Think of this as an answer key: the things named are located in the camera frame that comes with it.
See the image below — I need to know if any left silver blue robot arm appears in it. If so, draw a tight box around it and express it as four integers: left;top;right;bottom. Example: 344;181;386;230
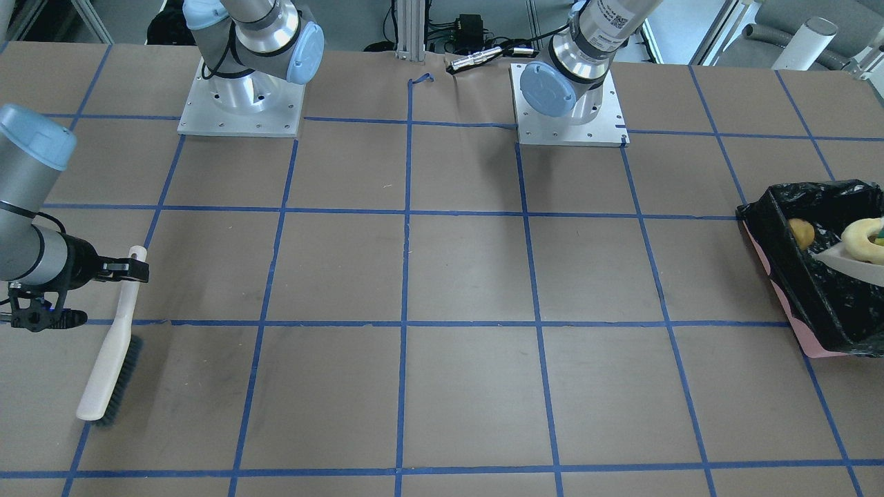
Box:
519;1;660;124

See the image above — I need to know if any aluminium frame post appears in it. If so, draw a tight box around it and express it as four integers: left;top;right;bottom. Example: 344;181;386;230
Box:
394;0;428;65

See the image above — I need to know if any pale curved peel scrap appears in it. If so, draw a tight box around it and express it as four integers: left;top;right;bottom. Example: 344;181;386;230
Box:
840;217;883;265

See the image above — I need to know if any white hand brush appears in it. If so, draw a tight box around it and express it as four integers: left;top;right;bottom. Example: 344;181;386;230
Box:
75;246;146;427

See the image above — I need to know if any bin with black bag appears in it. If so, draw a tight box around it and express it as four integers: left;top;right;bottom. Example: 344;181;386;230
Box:
736;179;883;358

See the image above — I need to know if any beige plastic dustpan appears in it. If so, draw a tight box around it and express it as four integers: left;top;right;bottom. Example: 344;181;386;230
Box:
811;243;883;287

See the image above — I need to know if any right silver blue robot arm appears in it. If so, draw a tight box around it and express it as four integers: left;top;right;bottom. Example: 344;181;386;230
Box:
177;1;325;138

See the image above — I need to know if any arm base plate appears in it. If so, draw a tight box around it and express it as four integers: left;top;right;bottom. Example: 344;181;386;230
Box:
510;64;631;147
177;61;305;138

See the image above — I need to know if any silver cable connector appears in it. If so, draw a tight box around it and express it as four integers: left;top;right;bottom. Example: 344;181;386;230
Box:
445;46;539;75

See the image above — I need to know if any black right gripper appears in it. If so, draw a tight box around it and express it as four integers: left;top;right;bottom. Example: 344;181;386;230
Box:
61;235;151;289

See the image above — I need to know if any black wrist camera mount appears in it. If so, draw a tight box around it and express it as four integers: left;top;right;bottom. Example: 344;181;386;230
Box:
2;283;88;333

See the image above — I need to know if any white cylinder post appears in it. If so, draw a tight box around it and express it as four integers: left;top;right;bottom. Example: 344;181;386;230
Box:
771;17;838;70

